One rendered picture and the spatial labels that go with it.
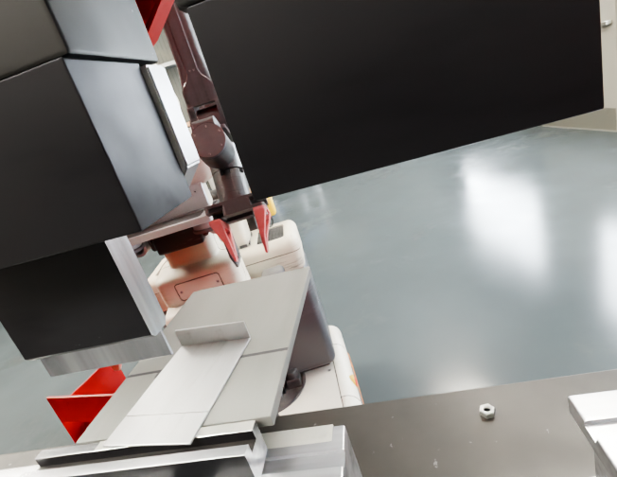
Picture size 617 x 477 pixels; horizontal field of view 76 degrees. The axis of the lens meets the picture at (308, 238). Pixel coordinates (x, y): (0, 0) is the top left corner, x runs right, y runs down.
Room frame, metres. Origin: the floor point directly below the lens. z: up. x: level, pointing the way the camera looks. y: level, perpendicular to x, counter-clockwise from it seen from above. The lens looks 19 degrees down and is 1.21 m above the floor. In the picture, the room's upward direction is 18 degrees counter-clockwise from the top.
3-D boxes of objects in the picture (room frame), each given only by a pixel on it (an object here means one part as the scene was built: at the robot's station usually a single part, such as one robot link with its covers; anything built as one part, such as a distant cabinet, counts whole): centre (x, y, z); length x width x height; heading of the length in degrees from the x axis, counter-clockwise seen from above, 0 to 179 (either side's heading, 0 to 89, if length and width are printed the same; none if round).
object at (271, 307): (0.39, 0.13, 1.00); 0.26 x 0.18 x 0.01; 167
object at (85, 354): (0.25, 0.16, 1.13); 0.10 x 0.02 x 0.10; 77
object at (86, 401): (0.70, 0.44, 0.75); 0.20 x 0.16 x 0.18; 68
